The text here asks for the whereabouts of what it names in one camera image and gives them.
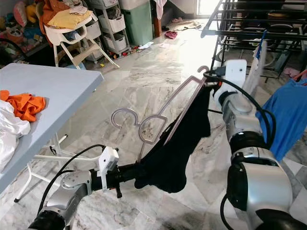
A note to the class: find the navy garment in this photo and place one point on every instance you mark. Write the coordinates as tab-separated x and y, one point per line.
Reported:
172	163

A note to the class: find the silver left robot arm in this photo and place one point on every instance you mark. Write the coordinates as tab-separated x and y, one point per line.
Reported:
72	187

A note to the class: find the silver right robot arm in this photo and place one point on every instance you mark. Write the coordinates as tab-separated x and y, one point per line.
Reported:
259	182

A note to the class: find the blue plastic hanger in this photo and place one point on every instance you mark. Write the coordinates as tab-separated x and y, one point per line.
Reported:
262	40

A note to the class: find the red brown hanger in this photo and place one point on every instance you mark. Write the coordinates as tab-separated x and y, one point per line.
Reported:
302	74

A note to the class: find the pink paper sheet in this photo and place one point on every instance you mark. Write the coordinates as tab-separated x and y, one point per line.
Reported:
163	46

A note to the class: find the red slippers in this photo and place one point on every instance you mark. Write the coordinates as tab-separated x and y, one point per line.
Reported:
171	35

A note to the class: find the black metal drying rack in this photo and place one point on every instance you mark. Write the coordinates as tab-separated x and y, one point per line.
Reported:
244	19

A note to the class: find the white paper sheet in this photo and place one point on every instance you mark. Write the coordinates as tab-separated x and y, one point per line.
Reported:
146	45

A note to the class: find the small pink garment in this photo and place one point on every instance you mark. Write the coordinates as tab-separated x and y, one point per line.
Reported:
292	73

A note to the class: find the blue shirt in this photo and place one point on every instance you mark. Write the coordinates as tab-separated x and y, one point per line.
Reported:
288	110

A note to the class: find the pink cloth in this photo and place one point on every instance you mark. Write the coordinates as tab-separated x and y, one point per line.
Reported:
160	7

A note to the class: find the green bin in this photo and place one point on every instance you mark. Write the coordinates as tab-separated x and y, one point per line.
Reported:
138	26

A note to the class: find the colourful play mat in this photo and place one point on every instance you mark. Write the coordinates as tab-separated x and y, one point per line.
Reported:
24	28

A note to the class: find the white storage trolley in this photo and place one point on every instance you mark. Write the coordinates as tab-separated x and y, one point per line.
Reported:
112	24

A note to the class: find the light blue folding table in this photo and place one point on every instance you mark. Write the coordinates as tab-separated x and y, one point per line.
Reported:
48	81

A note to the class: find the orange brown cloth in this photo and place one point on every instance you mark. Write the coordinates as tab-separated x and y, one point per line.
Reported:
53	7

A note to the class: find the white high chair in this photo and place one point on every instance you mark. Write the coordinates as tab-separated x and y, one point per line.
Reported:
67	36

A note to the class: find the yellow cushion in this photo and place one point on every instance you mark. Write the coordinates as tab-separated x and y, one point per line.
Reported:
69	20

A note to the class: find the small white cloth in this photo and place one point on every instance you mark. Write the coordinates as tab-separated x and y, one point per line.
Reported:
79	9

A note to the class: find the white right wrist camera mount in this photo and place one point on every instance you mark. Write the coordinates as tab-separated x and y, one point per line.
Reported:
235	72

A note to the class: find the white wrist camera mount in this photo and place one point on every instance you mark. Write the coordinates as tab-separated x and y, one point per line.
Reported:
108	160
235	72

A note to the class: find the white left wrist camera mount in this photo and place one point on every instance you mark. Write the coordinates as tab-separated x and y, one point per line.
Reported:
108	160

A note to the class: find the brown wooden post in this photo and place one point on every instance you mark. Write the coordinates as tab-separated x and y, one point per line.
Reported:
156	28

